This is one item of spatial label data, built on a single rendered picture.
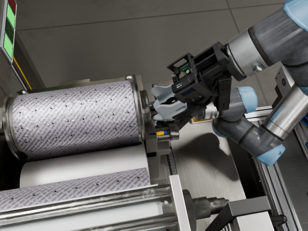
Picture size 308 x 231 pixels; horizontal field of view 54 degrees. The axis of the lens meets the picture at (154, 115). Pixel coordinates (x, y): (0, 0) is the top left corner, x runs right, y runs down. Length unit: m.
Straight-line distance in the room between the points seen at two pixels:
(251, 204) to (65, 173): 0.38
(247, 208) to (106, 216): 0.17
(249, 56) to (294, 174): 1.39
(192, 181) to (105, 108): 0.46
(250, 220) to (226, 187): 0.59
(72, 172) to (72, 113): 0.12
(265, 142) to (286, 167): 0.98
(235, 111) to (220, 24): 1.92
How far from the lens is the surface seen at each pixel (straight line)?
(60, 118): 0.62
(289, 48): 0.54
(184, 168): 0.98
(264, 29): 0.53
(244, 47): 0.53
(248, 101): 0.84
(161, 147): 0.75
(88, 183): 0.46
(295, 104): 0.90
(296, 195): 1.83
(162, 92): 0.63
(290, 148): 1.93
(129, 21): 2.68
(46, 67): 2.48
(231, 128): 0.91
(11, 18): 1.04
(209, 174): 0.99
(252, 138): 0.90
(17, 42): 1.62
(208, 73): 0.55
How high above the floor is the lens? 1.82
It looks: 60 degrees down
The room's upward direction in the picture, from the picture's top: straight up
